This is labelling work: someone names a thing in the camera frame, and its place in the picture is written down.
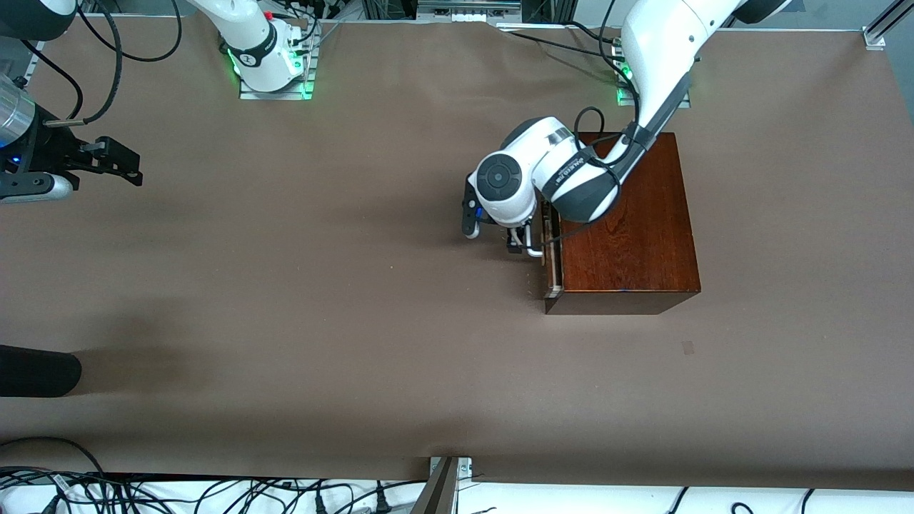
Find light wood drawer white handle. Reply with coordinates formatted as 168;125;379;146
525;200;565;297

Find dark brown wooden box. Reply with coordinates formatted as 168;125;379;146
544;131;702;316

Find brown paper table cover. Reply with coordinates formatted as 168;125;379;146
0;17;914;493

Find black cylinder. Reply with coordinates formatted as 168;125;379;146
0;345;82;398

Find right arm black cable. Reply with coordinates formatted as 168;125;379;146
43;0;123;128

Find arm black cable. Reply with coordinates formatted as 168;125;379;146
574;0;648;169
43;0;123;128

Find aluminium table edge rail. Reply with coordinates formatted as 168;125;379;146
20;11;73;81
862;0;914;51

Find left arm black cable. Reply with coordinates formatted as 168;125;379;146
574;0;648;169

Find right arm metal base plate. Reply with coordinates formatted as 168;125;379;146
239;43;316;101

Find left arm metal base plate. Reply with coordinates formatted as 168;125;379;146
616;71;692;109

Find aluminium frame structure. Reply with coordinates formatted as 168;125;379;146
361;0;572;24

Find aluminium frame post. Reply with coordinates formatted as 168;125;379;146
411;456;473;514

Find tangled black cables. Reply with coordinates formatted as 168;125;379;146
0;435;429;514

